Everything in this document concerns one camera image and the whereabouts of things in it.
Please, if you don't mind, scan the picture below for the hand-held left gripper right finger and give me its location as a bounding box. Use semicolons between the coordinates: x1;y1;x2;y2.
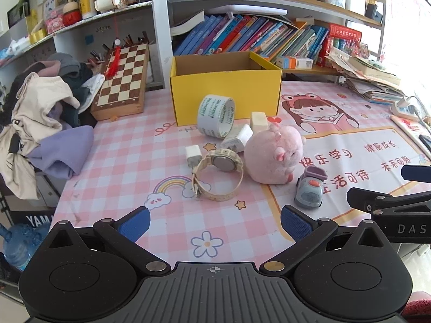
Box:
259;205;393;275

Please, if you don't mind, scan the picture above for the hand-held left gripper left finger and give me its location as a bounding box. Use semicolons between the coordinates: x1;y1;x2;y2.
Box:
40;206;173;276

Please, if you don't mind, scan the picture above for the black case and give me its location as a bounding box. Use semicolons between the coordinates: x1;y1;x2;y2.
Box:
0;188;61;233

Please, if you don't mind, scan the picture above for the wooden chessboard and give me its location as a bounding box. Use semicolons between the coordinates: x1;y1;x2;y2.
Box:
90;43;150;121

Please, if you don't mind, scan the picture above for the small orange white box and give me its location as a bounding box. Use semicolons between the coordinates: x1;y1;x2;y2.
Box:
276;55;314;70

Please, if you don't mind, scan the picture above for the white bookshelf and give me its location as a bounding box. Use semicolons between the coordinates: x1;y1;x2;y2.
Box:
0;0;388;91

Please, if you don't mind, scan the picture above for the small white charger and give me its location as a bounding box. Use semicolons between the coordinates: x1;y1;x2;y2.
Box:
185;145;202;169

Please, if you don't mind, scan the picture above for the pink garment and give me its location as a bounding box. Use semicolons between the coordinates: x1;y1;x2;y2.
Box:
34;60;61;76

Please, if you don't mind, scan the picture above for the purple garment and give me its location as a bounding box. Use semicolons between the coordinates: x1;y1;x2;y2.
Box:
26;125;95;180

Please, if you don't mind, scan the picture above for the pink checkered desktop cover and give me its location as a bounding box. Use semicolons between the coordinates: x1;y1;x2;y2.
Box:
54;81;431;276

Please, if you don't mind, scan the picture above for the pink plush pig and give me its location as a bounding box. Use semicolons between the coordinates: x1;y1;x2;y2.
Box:
243;122;307;185

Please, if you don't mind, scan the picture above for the grey garment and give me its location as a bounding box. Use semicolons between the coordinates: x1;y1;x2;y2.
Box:
47;53;81;75

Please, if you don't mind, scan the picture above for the cream wristwatch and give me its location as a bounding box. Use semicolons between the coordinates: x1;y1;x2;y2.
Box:
192;148;244;202

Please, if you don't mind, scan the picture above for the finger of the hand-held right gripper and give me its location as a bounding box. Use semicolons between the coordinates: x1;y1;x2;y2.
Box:
401;164;431;183
347;187;431;213

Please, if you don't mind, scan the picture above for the cream jacket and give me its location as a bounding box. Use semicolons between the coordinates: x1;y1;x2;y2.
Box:
0;72;81;200

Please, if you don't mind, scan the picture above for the white power strip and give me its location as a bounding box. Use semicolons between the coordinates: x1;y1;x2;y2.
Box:
391;96;425;122

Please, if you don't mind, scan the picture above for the white garment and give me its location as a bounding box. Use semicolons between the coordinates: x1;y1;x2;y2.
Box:
79;74;106;111

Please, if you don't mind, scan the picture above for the bunch of pencils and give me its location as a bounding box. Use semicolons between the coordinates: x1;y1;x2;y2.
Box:
88;32;150;64

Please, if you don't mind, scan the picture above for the pink tissue box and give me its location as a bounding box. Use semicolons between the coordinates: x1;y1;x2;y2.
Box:
45;8;68;35

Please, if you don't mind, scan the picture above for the white under-shelf lamp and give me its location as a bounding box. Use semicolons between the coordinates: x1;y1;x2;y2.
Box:
205;4;288;17

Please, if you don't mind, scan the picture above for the white tape roll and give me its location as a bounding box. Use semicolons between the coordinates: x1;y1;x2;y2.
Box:
196;94;237;139

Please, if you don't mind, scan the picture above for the stack of papers and books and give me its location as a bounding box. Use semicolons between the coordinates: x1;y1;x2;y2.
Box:
328;47;406;103

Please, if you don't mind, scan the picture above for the blue water jug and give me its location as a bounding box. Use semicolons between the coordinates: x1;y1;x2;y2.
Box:
0;222;51;271

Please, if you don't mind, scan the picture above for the red wooden doll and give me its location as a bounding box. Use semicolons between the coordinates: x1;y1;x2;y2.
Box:
62;0;82;27

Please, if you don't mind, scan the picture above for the yellow cardboard box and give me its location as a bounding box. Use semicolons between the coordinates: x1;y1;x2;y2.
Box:
169;51;283;127

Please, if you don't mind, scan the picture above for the white bottle yellow label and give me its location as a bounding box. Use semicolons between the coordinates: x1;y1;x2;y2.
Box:
79;0;98;20

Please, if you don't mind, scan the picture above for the grey toy car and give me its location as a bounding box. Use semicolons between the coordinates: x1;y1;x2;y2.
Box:
294;166;328;208

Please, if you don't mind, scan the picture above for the cream foam cube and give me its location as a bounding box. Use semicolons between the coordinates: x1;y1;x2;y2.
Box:
250;111;269;134

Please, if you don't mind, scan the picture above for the row of colourful books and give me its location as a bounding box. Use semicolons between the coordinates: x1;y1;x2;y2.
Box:
173;14;329;66

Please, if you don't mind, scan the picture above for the large white charger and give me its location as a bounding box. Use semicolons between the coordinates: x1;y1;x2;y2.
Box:
220;123;254;153

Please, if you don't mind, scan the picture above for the thick white paperback book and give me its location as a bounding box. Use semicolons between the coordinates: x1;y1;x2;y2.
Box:
170;9;206;37

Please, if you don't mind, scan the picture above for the red tassel ornament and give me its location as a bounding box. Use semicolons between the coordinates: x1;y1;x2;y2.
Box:
105;38;122;79

